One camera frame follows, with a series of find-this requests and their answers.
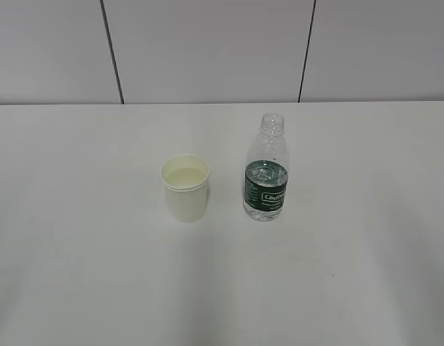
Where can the white paper cup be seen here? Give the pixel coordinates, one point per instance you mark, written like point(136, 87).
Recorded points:
point(185, 178)

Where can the clear water bottle green label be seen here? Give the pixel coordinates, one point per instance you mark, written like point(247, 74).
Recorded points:
point(266, 170)

